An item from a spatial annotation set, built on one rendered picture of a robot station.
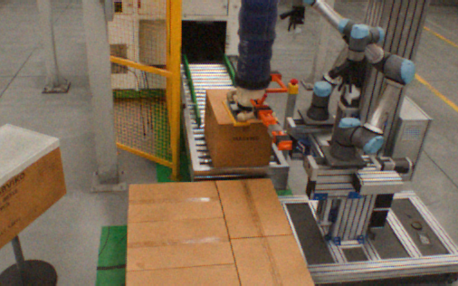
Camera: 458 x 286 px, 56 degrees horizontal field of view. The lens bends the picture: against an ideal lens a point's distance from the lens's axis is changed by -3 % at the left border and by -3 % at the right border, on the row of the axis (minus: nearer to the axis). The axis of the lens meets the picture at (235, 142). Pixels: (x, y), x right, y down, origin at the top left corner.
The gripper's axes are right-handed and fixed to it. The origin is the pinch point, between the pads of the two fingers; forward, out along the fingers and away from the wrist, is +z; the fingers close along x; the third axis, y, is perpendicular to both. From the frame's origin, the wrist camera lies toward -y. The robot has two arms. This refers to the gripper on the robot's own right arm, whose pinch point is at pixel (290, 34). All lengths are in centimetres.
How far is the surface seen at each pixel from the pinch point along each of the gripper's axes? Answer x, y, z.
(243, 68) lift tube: -34, -36, 11
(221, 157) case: -19, -44, 83
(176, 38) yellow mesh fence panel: 51, -74, 20
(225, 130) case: -19, -42, 62
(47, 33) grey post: 253, -221, 79
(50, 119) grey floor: 170, -209, 152
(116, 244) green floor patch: -31, -121, 152
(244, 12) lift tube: -34, -38, -23
